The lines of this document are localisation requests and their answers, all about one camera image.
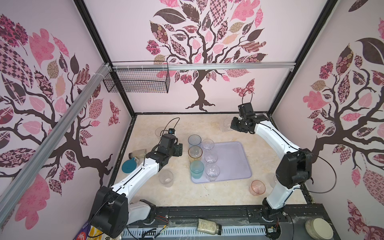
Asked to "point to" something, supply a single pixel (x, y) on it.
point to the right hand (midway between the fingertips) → (234, 123)
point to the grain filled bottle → (208, 227)
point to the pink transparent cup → (257, 187)
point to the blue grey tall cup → (194, 140)
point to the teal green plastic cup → (196, 169)
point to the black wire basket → (138, 77)
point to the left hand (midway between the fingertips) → (175, 146)
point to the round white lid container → (319, 228)
